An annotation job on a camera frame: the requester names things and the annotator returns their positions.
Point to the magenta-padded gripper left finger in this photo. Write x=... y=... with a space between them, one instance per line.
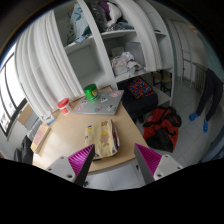
x=61 y=166

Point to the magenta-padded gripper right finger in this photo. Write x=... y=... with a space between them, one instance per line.
x=165 y=165

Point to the yellow fish-print towel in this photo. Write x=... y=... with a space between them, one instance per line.
x=101 y=138

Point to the red and black bag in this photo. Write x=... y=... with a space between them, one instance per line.
x=163 y=128

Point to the white ribbed radiator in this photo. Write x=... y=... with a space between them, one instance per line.
x=34 y=128

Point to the small picture card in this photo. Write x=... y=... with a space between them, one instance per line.
x=49 y=118

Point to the red-lidded white jar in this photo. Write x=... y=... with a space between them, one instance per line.
x=65 y=106

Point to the brown cardboard box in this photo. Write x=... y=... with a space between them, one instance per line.
x=25 y=115

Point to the black case with colourful print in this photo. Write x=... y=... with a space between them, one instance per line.
x=140 y=96

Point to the grey laptop with stickers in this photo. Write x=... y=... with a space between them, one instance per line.
x=100 y=104

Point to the green round tin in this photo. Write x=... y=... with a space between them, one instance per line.
x=91 y=92

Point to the dark-framed window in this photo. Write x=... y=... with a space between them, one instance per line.
x=10 y=100

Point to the wooden stool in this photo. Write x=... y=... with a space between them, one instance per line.
x=162 y=77

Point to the person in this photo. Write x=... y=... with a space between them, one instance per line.
x=211 y=90

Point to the white curtain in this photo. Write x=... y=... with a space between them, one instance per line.
x=43 y=66

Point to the white shelf unit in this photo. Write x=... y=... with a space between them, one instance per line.
x=100 y=50

